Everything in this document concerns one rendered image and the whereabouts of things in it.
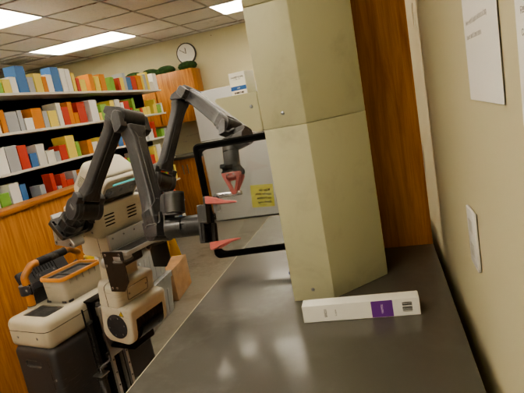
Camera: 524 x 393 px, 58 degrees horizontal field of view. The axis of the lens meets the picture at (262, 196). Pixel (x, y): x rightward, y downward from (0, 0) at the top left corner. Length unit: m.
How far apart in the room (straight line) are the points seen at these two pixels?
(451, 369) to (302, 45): 0.78
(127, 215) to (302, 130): 1.00
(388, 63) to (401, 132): 0.21
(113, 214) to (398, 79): 1.15
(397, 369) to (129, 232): 1.27
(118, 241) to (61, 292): 0.41
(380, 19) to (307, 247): 0.73
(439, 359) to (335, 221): 0.44
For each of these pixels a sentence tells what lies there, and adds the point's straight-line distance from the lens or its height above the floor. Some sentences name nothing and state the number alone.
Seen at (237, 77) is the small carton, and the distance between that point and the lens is 1.29.
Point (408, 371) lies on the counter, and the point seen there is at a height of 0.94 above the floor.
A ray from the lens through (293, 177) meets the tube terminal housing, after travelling 1.22.
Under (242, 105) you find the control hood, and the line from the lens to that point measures 1.22.
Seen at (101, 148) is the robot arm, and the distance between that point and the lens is 1.62.
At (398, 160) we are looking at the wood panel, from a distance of 1.57.
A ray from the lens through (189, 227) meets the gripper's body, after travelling 1.27.
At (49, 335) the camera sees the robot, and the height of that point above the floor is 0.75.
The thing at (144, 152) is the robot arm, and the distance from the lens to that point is 1.45.
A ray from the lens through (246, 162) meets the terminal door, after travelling 1.55.
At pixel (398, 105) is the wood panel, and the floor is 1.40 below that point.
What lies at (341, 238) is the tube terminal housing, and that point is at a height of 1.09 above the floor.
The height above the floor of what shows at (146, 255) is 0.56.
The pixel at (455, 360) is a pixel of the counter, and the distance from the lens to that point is 1.02.
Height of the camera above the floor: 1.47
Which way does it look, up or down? 11 degrees down
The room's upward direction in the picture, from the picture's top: 10 degrees counter-clockwise
